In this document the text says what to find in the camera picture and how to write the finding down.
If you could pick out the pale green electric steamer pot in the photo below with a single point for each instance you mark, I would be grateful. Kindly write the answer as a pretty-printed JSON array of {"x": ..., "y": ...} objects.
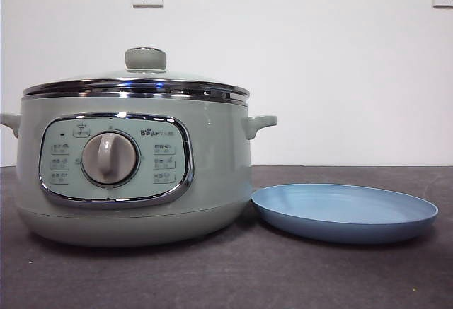
[{"x": 219, "y": 167}]

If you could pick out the blue round plate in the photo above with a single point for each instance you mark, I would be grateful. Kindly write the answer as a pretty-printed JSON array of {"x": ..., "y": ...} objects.
[{"x": 339, "y": 206}]

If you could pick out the glass lid with green knob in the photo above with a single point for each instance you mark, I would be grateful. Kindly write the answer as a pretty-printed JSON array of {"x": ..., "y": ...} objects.
[{"x": 146, "y": 59}]

